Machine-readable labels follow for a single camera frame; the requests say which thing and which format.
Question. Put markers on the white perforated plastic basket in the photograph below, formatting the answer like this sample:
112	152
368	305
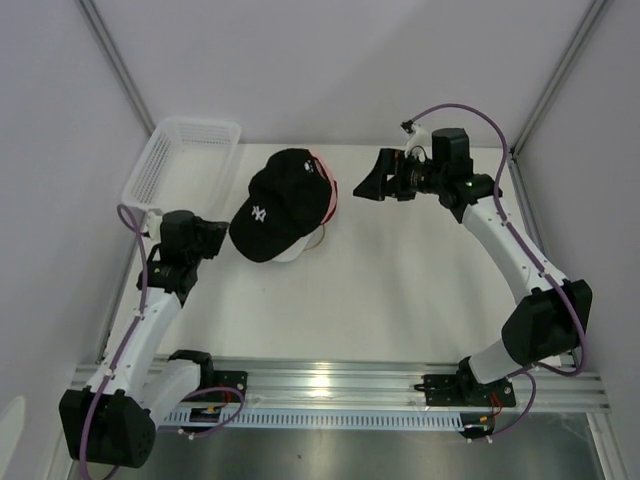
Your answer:
187	164

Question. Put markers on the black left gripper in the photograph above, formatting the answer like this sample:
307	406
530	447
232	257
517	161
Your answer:
214	230

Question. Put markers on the white slotted cable duct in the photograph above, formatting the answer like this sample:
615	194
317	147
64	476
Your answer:
280	418

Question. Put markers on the white NY cap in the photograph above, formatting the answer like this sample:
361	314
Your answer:
293	252

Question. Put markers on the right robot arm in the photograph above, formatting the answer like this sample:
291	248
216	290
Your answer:
552	311

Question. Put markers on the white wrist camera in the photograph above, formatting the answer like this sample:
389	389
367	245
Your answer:
417	136
152	224

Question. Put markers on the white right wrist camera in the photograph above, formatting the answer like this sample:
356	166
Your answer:
417	136

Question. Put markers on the aluminium frame post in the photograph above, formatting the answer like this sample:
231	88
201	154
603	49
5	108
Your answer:
578	42
111	53

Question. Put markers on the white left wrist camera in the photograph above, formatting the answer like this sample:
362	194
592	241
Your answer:
152	224

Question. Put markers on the pink cap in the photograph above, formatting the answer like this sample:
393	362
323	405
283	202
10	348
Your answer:
330	195

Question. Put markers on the black cap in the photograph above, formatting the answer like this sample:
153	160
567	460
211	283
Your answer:
289	198

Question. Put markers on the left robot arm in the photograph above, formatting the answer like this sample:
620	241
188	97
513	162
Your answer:
114	418

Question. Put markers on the right aluminium frame post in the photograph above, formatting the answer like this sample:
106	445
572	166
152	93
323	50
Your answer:
578	42

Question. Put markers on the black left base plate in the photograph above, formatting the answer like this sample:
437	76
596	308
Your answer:
223	378

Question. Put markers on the aluminium mounting rail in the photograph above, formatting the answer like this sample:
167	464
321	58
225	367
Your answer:
334	385

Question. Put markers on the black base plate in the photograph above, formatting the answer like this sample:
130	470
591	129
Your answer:
461	390
223	378

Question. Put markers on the left aluminium frame post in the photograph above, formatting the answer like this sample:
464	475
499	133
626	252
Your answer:
111	53

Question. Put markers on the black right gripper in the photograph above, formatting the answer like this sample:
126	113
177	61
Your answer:
374	186

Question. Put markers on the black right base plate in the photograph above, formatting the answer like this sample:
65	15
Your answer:
461	390

